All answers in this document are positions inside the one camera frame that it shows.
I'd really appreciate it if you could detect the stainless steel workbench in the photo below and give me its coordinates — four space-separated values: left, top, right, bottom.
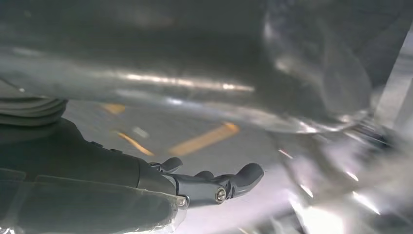
281 25 413 234

